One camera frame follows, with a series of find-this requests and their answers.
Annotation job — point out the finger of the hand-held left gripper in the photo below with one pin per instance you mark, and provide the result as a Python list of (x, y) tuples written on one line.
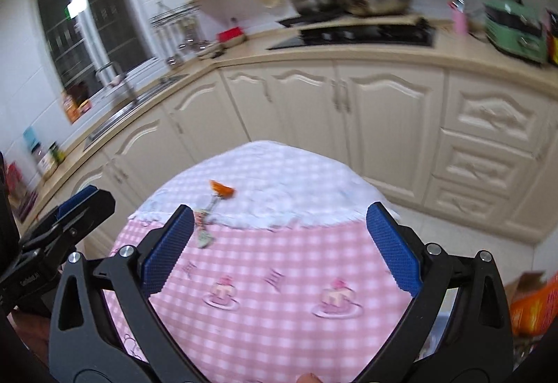
[(78, 199), (83, 217)]

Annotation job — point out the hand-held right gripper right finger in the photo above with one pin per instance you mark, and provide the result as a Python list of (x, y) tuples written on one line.
[(394, 252)]

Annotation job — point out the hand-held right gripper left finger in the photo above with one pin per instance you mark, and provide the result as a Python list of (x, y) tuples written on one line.
[(168, 252)]

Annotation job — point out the small orange wrapper piece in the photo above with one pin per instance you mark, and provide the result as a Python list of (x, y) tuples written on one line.
[(222, 190)]

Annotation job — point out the person's right hand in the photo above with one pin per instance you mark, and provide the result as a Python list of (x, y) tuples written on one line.
[(310, 378)]

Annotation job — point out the seasoning jar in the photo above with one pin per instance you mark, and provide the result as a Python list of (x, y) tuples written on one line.
[(48, 161)]

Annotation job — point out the red packet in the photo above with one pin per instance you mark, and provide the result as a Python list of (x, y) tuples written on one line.
[(15, 185)]

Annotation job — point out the blue container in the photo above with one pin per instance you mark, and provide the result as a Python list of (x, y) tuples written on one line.
[(32, 140)]

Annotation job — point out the carved cream cabinet drawer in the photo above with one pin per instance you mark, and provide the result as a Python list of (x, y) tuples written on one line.
[(497, 110), (471, 204), (486, 161)]

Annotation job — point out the orange box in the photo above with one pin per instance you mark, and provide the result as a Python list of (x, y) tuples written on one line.
[(75, 106)]

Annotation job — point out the pink checked tablecloth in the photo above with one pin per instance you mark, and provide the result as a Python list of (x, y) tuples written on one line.
[(261, 261)]

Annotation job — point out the steel kitchen sink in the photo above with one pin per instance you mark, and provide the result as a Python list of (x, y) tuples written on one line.
[(135, 108)]

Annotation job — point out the steel faucet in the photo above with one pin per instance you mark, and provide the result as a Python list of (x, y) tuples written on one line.
[(120, 82)]

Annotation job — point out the orange snack packet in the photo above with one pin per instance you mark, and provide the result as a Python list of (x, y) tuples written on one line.
[(536, 313)]

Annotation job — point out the cream kitchen base cabinet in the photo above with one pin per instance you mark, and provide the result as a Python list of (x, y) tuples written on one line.
[(305, 113)]

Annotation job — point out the kitchen window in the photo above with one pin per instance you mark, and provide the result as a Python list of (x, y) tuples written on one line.
[(87, 21)]

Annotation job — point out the metal dish rack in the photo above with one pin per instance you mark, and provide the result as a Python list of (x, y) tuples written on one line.
[(183, 34)]

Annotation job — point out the black gas stove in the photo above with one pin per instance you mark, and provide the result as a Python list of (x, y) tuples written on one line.
[(357, 36)]

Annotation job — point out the red kitchen container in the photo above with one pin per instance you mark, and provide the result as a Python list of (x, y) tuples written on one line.
[(230, 34)]

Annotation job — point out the pink utensil holder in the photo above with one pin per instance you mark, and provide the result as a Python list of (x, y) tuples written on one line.
[(460, 19)]

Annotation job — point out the green countertop appliance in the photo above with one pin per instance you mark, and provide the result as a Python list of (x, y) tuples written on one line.
[(514, 32)]

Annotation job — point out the dark soy sauce bottle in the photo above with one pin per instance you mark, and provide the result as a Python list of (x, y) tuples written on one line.
[(552, 43)]

